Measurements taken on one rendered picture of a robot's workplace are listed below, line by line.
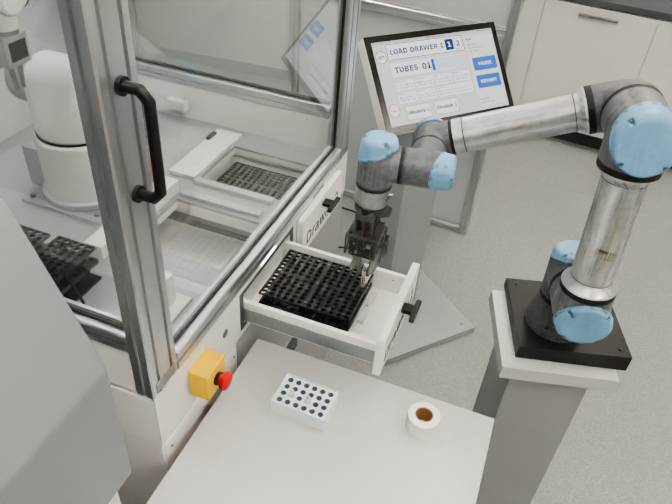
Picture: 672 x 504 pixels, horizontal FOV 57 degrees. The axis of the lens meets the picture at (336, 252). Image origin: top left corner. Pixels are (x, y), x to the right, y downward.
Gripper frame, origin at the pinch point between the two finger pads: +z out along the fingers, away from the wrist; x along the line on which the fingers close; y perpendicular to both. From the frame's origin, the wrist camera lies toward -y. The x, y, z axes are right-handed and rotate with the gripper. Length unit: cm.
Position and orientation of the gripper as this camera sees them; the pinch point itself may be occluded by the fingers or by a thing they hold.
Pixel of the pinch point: (365, 268)
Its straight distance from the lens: 145.8
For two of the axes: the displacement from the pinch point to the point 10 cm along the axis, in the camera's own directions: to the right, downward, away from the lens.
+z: -0.7, 7.8, 6.2
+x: 9.3, 2.7, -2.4
